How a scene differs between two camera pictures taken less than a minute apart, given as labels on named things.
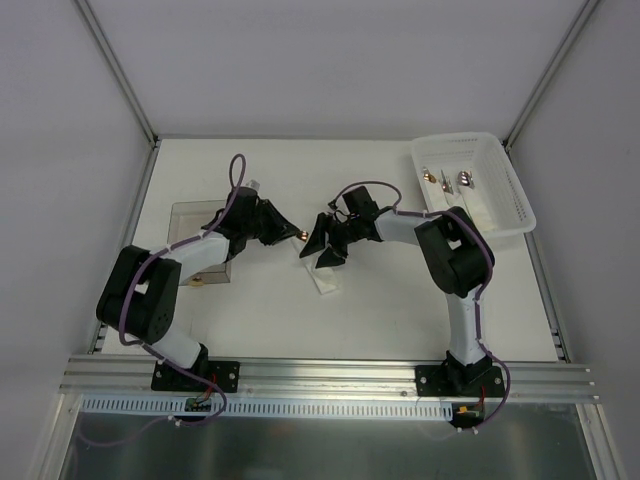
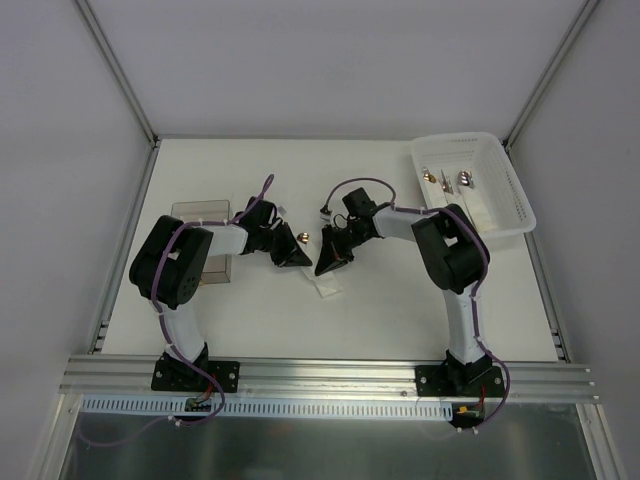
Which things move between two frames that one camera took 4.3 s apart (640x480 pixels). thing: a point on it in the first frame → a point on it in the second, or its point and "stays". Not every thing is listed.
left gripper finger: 271,211 → 297,257
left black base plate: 168,378 stays
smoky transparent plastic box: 189,217 stays
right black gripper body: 333,236 stays
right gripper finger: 318,239 → 328,254
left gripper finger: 274,229 → 282,246
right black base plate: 459,381 stays
